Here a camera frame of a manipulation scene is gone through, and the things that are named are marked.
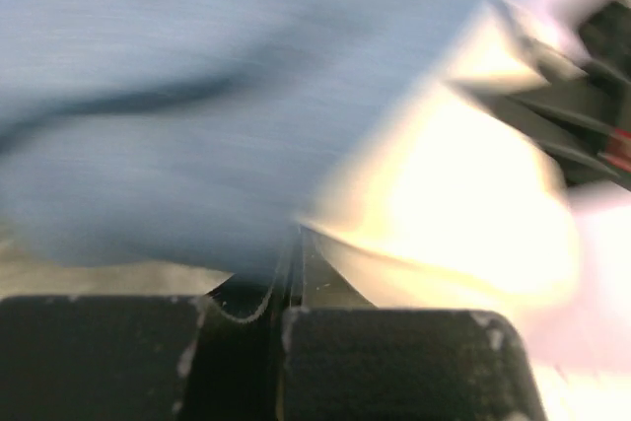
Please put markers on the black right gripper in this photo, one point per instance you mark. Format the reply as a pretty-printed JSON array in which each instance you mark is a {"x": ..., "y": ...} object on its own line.
[{"x": 582, "y": 121}]

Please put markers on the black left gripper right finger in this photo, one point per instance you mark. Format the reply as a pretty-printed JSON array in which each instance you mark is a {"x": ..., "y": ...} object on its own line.
[{"x": 345, "y": 359}]

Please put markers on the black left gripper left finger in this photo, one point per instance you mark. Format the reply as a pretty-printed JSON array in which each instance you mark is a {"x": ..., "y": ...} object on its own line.
[{"x": 230, "y": 369}]

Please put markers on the cream pillow with bear print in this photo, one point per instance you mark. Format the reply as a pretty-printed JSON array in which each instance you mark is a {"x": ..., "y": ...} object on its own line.
[{"x": 445, "y": 206}]

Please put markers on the blue fabric pillowcase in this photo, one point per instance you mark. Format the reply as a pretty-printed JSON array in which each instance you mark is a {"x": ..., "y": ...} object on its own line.
[{"x": 192, "y": 130}]

